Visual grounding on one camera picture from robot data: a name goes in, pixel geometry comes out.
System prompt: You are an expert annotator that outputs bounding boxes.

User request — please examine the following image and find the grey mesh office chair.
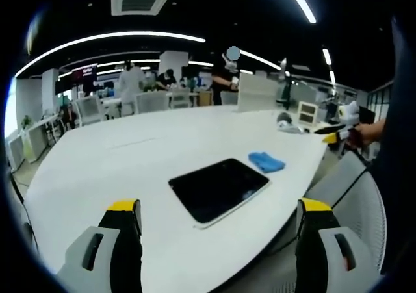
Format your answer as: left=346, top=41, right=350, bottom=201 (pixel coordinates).
left=269, top=149, right=388, bottom=293

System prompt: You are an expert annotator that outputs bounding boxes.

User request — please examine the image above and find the black tablet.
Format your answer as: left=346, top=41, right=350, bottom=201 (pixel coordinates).
left=168, top=157, right=272, bottom=230

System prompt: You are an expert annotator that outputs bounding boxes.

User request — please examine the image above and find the blue cleaning cloth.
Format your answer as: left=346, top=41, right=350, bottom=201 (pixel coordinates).
left=248, top=151, right=287, bottom=173

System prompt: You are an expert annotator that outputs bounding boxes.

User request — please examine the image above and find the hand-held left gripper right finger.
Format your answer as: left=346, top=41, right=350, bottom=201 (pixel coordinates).
left=294, top=197, right=370, bottom=293

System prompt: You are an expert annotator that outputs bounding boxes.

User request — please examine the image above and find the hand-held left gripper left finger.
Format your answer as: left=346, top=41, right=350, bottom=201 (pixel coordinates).
left=57, top=199, right=144, bottom=293

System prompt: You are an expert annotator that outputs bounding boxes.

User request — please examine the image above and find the ceiling air conditioner vent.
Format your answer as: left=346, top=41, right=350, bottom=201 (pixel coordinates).
left=110, top=0, right=174, bottom=17

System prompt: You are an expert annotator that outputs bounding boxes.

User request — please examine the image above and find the small beige drawer box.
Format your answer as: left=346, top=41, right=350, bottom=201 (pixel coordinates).
left=297, top=100, right=321, bottom=125

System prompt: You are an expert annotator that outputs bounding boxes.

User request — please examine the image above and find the dark wall screen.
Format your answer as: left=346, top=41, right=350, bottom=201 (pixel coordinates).
left=71, top=64, right=98, bottom=86

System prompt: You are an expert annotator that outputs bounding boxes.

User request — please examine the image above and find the white mesh office chair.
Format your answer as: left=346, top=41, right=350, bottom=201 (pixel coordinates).
left=75, top=95, right=105, bottom=127
left=134, top=91, right=170, bottom=114
left=170, top=87, right=191, bottom=109

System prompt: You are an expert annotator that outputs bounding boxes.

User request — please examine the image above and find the person's dark clothing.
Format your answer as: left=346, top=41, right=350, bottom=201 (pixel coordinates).
left=370, top=13, right=416, bottom=274

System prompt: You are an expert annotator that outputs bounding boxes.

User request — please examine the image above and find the person's right hand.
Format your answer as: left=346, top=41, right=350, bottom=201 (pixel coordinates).
left=345, top=119, right=387, bottom=150

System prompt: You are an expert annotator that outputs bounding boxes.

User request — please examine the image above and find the white desk divider panel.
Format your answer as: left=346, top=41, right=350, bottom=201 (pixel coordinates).
left=236, top=71, right=279, bottom=113

